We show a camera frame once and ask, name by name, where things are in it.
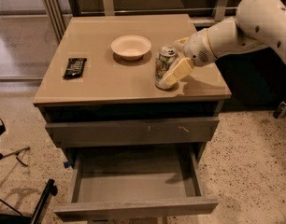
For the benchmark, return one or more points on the metal window frame rail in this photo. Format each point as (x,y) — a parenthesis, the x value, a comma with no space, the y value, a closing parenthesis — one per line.
(168,0)

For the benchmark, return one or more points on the small grey floor object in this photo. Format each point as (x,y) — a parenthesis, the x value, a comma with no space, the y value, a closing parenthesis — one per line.
(280,111)

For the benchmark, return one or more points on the white paper bowl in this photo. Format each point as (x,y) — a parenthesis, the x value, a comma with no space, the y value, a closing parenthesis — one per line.
(131,47)

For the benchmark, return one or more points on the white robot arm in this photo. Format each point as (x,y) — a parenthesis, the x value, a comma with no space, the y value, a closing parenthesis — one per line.
(257,24)

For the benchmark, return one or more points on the beige top drawer cabinet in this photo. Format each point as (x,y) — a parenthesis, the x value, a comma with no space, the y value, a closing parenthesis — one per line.
(111,88)

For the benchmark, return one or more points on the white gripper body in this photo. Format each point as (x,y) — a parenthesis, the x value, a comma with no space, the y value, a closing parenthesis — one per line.
(196,49)

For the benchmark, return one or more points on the white green 7up can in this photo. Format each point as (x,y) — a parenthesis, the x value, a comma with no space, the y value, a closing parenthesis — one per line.
(164,59)

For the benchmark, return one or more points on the grey top drawer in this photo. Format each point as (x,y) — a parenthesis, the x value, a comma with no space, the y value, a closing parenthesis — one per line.
(132,132)

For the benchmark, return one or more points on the grey open middle drawer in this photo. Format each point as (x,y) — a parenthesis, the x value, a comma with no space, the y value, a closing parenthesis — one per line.
(135,182)

